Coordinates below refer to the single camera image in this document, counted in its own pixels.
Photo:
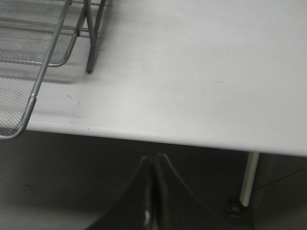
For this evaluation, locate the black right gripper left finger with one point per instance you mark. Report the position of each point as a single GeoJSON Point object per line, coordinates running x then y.
{"type": "Point", "coordinates": [134, 209]}

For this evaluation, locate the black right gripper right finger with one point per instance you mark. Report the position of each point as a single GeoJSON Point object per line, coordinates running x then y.
{"type": "Point", "coordinates": [177, 207]}

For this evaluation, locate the silver mesh tray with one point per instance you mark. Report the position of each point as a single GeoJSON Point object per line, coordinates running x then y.
{"type": "Point", "coordinates": [27, 28]}
{"type": "Point", "coordinates": [19, 86]}

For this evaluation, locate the white table leg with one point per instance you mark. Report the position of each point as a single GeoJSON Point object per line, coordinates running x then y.
{"type": "Point", "coordinates": [249, 176]}

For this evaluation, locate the silver mesh bottom tray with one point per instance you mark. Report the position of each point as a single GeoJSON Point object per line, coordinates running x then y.
{"type": "Point", "coordinates": [27, 28]}

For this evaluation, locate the grey metal rack frame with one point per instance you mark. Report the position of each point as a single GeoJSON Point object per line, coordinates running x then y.
{"type": "Point", "coordinates": [92, 28]}

